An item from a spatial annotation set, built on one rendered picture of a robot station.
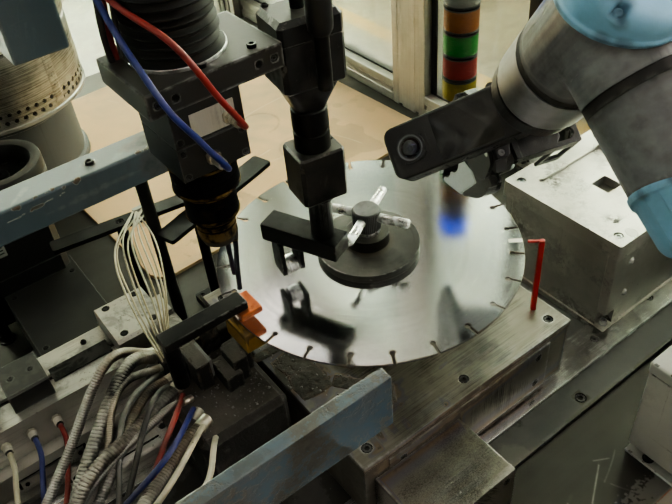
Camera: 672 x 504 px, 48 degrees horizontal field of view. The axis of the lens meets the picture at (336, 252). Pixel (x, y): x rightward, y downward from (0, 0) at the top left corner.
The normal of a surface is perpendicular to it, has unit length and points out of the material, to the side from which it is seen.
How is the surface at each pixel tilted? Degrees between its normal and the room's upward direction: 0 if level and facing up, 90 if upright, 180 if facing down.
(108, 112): 0
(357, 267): 5
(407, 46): 90
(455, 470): 0
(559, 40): 95
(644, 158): 73
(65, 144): 89
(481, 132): 51
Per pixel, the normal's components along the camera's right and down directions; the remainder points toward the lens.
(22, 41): 0.60, 0.49
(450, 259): -0.07, -0.75
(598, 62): -0.71, 0.22
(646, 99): -0.45, 0.07
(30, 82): 0.76, 0.38
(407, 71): -0.80, 0.44
